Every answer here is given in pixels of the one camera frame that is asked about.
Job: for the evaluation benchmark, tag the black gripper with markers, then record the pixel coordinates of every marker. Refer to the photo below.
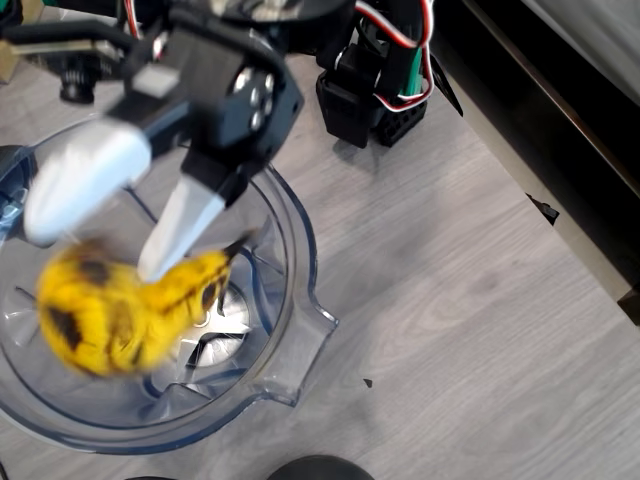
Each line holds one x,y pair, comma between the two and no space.
235,137

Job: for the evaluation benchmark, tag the yellow spotted banana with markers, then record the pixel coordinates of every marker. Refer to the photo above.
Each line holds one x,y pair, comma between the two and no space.
110,320

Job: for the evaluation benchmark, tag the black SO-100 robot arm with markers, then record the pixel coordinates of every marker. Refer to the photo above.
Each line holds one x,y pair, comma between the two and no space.
360,100

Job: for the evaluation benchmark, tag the clear plastic blender jar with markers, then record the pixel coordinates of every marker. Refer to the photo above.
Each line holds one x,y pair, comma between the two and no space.
280,250

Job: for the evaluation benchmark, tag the steel blender blade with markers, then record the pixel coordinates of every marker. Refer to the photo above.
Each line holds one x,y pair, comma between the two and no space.
220,330

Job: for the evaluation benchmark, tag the brown cardboard box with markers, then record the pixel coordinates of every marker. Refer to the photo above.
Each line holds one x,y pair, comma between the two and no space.
7,62

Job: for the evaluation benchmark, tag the black green device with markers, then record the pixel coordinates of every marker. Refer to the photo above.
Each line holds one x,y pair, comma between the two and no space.
10,12

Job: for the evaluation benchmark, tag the green circuit board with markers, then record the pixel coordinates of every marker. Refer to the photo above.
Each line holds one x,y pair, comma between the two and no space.
415,75

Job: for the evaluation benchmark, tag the black round object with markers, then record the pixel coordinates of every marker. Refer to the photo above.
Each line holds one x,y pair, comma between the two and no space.
320,469

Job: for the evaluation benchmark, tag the black table clamp lever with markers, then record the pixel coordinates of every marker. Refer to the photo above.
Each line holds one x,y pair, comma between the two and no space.
445,85

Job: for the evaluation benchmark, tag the white fabric sheet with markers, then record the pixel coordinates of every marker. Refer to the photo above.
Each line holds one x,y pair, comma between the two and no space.
590,40

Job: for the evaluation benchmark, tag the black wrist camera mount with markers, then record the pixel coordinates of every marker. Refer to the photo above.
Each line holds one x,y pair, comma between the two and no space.
77,82

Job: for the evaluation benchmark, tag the black table edge bracket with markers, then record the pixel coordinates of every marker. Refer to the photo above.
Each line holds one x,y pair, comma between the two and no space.
547,211

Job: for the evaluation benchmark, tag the dark wooden furniture rail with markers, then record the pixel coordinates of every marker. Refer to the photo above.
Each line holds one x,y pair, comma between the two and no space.
550,100

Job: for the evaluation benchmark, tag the dark wooden furniture post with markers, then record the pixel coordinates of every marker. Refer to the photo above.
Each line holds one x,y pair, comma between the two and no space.
630,307

